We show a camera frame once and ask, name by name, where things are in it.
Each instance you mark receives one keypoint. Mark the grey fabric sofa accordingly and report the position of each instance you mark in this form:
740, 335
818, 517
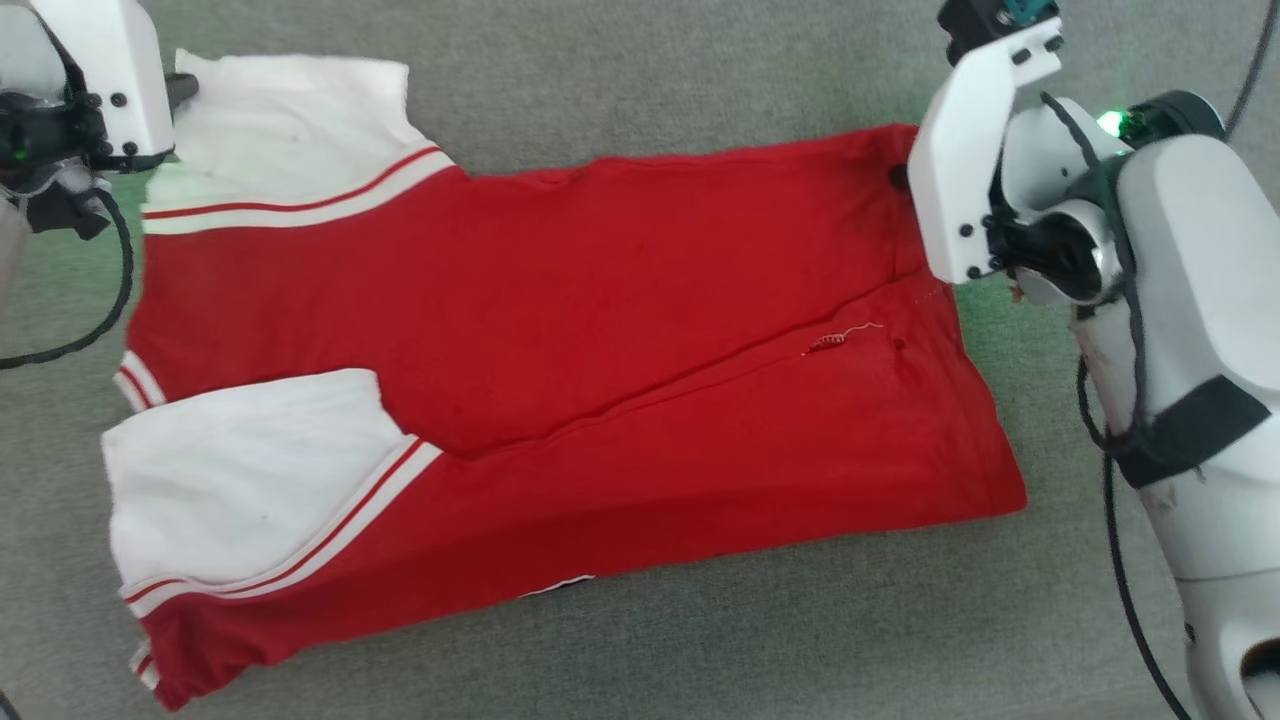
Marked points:
700, 80

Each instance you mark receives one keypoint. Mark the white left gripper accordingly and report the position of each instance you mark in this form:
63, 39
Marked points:
110, 70

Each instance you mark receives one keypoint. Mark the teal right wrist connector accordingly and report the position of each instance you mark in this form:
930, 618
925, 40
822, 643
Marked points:
1028, 8

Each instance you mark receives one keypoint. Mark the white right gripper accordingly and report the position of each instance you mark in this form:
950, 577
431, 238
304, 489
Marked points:
960, 170

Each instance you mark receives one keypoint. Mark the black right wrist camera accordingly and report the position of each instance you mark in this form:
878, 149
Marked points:
975, 25

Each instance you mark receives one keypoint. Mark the red and white jersey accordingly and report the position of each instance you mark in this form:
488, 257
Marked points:
600, 350

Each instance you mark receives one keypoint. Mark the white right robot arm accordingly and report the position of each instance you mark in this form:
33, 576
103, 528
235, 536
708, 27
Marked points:
1200, 300

